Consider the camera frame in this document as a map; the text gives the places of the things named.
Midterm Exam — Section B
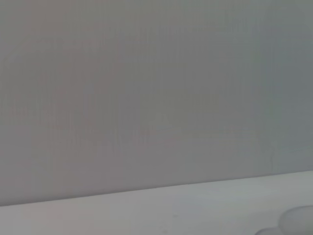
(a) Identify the clear plastic measuring cup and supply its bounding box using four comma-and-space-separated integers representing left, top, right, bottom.
254, 205, 313, 235

